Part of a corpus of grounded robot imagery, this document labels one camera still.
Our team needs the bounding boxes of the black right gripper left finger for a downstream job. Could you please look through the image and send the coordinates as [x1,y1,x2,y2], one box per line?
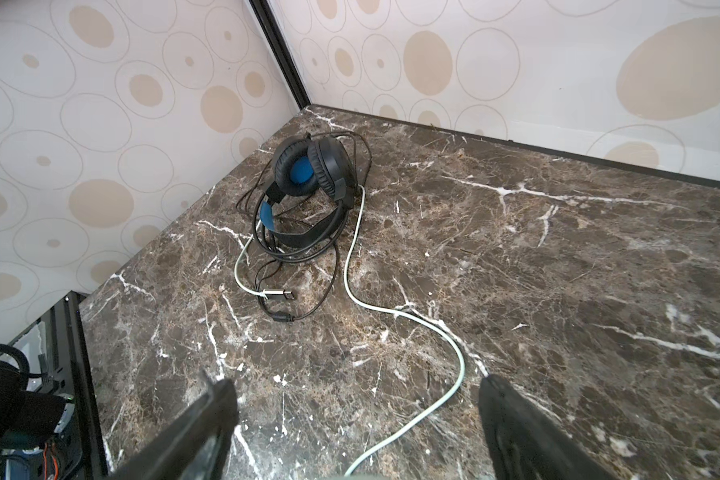
[108,378,239,479]

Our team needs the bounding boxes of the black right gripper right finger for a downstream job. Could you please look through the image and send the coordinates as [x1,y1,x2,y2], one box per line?
[478,375,613,479]

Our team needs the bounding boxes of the mint green headphone cable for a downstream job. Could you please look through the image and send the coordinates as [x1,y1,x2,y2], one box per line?
[232,184,467,479]

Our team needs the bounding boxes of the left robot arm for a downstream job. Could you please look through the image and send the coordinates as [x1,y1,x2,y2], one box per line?
[0,344,76,479]

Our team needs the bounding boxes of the black headphones blue accents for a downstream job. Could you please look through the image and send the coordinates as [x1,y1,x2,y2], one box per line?
[257,133,359,251]

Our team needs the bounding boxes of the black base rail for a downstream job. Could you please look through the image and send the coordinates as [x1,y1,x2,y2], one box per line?
[57,291,109,479]

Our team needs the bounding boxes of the black headphone cable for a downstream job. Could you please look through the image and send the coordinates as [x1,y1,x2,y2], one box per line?
[235,129,374,324]

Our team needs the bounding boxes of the black frame corner post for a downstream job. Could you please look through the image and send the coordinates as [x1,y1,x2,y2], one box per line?
[248,0,312,110]

